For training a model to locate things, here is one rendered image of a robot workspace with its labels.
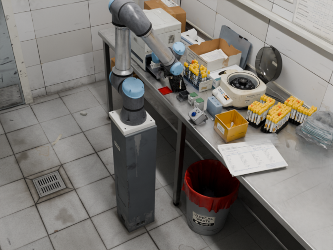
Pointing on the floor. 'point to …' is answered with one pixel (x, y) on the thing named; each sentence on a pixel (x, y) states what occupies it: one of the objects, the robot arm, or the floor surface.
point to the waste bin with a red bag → (202, 212)
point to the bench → (317, 202)
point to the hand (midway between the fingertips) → (161, 74)
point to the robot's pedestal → (135, 175)
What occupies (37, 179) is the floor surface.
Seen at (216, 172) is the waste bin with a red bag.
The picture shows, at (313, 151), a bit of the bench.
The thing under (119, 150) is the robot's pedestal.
